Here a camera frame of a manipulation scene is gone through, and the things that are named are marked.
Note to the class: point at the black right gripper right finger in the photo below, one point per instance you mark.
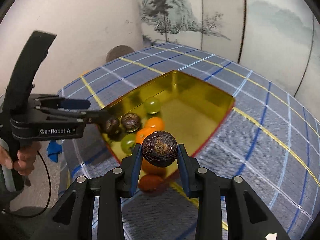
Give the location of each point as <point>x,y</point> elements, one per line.
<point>248,217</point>

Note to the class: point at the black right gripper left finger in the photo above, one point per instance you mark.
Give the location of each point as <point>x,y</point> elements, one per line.
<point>72,215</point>

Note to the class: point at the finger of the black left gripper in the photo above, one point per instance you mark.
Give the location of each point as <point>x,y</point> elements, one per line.
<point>65,103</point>
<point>81,116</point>

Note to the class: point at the dark wrinkled fruit large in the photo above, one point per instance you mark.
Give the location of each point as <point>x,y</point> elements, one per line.
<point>111,128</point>

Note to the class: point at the green tomato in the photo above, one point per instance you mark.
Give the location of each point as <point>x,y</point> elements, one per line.
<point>128,143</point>
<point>152,105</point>

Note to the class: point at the orange oval kumquat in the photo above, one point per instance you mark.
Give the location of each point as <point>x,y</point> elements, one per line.
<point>156,123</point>

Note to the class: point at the dark wrinkled fruit top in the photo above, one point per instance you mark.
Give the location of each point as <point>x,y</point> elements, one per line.
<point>160,149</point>

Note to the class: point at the orange tangerine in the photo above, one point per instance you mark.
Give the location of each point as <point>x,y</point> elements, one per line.
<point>151,169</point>
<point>143,133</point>

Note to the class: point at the person left hand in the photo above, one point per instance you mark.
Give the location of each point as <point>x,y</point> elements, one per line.
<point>26,157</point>

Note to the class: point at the dark wrinkled fruit middle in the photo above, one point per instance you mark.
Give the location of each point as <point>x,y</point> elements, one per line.
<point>131,122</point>

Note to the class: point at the blue cloth on floor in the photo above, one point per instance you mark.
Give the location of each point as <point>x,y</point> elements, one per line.
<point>53,150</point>

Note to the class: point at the orange tangerine top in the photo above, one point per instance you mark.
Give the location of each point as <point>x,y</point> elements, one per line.
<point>143,133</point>

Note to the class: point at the round brown stool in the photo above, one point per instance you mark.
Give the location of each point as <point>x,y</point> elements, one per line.
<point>118,51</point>

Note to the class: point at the red gold toffee tin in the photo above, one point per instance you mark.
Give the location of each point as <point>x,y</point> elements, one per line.
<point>192,109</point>

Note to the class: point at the painted folding screen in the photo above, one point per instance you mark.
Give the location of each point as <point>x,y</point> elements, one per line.
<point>278,39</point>

